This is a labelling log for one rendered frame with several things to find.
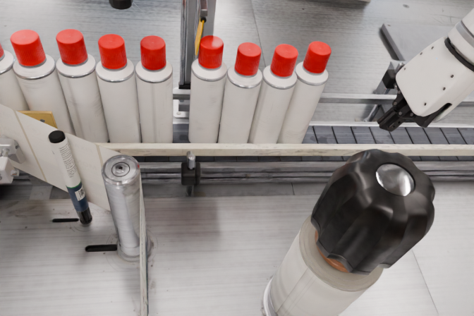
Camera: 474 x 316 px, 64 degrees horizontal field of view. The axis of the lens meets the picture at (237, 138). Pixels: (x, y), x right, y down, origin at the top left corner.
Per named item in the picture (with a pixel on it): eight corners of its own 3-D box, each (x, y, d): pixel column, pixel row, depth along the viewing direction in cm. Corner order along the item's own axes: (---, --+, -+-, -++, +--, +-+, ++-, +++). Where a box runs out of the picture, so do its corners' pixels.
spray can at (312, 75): (274, 149, 67) (304, 56, 52) (272, 128, 71) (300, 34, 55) (302, 152, 68) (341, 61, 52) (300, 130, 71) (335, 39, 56)
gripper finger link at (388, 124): (405, 99, 63) (377, 125, 68) (412, 113, 61) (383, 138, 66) (418, 104, 64) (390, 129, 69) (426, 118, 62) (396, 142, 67)
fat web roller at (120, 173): (116, 263, 51) (93, 187, 37) (118, 232, 54) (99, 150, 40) (150, 262, 52) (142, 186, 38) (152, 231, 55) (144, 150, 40)
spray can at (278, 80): (256, 159, 65) (282, 66, 50) (240, 138, 68) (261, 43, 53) (281, 149, 68) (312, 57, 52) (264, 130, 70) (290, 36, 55)
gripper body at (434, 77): (439, 21, 58) (386, 73, 65) (472, 64, 51) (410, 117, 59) (470, 37, 61) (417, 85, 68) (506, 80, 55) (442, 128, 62)
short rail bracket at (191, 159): (180, 207, 63) (181, 163, 54) (180, 191, 65) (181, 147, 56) (199, 206, 64) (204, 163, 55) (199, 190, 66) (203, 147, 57)
